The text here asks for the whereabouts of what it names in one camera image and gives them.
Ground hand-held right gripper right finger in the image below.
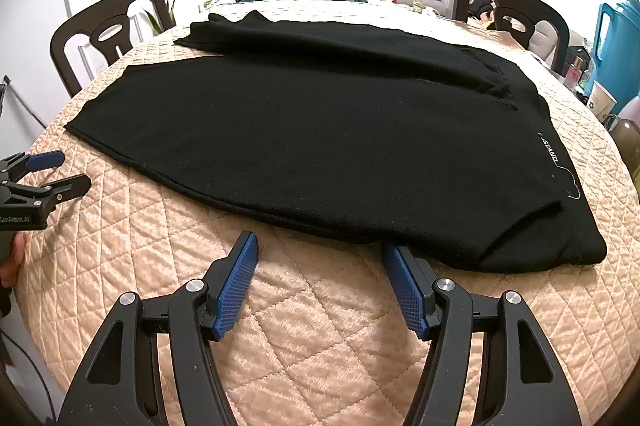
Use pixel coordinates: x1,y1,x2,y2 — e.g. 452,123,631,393
381,242,583,426

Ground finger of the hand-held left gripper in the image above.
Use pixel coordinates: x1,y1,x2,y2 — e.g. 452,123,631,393
0,173,92,207
0,150,66,181

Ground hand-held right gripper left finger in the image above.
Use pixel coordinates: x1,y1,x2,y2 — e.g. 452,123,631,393
57,231,261,426

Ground black pants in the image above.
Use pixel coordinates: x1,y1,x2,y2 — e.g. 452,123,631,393
64,12,608,274

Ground person's left hand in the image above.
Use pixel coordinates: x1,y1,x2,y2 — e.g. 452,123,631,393
0,235,25,289

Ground peach quilted table cover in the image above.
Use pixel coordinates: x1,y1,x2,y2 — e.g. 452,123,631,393
15,0,640,426

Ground dark wooden chair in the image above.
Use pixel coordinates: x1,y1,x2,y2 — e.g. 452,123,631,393
452,0,571,74
50,0,175,99

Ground green potted plant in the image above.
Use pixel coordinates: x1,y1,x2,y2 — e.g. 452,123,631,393
142,0,178,31

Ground white paper cup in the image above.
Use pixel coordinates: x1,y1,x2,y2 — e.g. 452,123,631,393
586,80,618,123

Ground glass kettle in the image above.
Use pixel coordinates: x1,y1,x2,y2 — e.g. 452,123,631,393
605,96,640,167

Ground pink bottle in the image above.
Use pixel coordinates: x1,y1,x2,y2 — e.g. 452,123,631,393
564,56,586,91

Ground beige sofa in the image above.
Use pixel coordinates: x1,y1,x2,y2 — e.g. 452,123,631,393
400,0,456,19

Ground teal plastic jug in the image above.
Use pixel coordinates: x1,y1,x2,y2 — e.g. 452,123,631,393
582,0,640,101

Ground black cable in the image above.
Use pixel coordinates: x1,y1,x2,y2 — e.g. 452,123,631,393
0,331,56,426

